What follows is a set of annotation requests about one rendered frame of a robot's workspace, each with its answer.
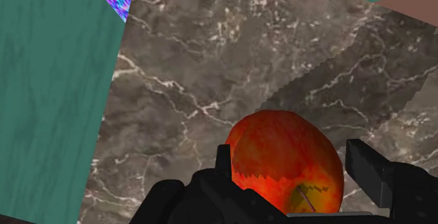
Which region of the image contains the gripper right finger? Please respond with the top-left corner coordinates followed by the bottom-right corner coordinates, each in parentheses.
top-left (345, 138), bottom-right (438, 224)

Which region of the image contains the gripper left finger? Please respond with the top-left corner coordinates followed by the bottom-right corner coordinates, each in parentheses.
top-left (129, 144), bottom-right (288, 224)

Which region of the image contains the red apple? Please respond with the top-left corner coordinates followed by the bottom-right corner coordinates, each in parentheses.
top-left (225, 109), bottom-right (345, 216)

